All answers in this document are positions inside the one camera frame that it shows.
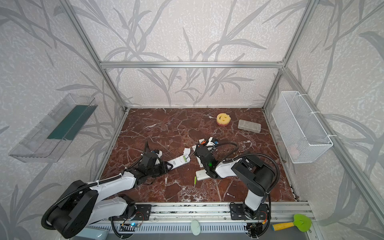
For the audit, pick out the white remote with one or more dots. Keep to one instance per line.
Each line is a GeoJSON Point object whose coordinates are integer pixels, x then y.
{"type": "Point", "coordinates": [179, 161]}
{"type": "Point", "coordinates": [196, 155]}
{"type": "Point", "coordinates": [202, 175]}

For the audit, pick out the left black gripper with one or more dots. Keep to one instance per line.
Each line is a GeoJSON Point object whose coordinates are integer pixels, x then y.
{"type": "Point", "coordinates": [160, 165]}

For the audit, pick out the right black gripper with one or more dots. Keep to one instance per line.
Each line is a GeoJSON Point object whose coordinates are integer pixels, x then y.
{"type": "Point", "coordinates": [201, 150]}

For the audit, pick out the light blue tray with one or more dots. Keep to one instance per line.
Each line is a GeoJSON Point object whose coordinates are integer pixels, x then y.
{"type": "Point", "coordinates": [91, 234]}

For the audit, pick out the white wire basket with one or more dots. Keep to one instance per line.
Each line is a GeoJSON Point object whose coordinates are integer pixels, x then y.
{"type": "Point", "coordinates": [302, 133]}

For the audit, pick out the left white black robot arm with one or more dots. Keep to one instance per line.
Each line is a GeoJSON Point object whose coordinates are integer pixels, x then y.
{"type": "Point", "coordinates": [83, 204]}

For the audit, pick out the green yellow toy spatula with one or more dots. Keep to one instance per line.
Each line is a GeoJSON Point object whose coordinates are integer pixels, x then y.
{"type": "Point", "coordinates": [301, 222]}

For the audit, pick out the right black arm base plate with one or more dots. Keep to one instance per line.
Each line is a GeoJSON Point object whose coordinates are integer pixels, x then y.
{"type": "Point", "coordinates": [242, 212]}

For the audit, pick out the clear plastic box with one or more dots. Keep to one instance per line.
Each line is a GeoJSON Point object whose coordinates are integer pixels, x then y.
{"type": "Point", "coordinates": [249, 126]}

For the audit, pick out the clear plastic wall shelf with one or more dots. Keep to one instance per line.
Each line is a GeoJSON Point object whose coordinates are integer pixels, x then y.
{"type": "Point", "coordinates": [48, 141]}

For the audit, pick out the small circuit board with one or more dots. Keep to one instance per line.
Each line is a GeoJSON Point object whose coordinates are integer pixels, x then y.
{"type": "Point", "coordinates": [130, 225]}

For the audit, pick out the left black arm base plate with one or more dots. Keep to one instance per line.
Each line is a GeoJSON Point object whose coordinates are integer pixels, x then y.
{"type": "Point", "coordinates": [139, 212]}

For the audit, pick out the pale green oval object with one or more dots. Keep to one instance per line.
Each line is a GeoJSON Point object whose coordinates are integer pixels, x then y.
{"type": "Point", "coordinates": [195, 227]}

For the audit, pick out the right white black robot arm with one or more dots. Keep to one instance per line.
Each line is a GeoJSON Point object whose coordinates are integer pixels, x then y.
{"type": "Point", "coordinates": [259, 173]}

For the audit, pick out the yellow smiley sponge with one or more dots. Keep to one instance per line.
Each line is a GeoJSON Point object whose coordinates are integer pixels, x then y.
{"type": "Point", "coordinates": [223, 119]}

